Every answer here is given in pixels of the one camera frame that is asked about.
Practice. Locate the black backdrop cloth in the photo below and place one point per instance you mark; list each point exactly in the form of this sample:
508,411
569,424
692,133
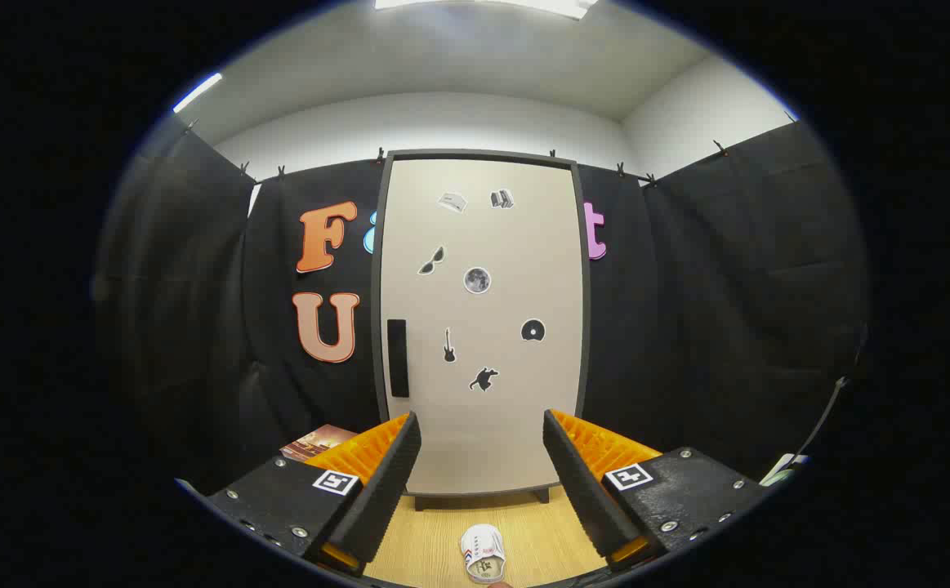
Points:
197,327

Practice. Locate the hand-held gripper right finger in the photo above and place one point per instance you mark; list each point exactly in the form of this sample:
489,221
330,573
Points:
581,490

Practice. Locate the white canvas shoe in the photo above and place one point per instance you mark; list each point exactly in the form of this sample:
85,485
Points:
483,551

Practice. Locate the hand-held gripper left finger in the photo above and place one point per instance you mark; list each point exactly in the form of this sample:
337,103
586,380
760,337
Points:
389,482

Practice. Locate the dark grey shoe cabinet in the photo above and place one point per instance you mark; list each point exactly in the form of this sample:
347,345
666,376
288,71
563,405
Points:
585,327

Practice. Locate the large ceiling light panel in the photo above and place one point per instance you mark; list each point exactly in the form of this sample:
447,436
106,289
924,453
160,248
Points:
524,5

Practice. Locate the narrow ceiling light strip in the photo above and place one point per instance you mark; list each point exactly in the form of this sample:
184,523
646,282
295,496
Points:
197,92

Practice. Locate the row of black cloth clips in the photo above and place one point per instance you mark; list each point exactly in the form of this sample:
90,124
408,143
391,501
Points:
379,155

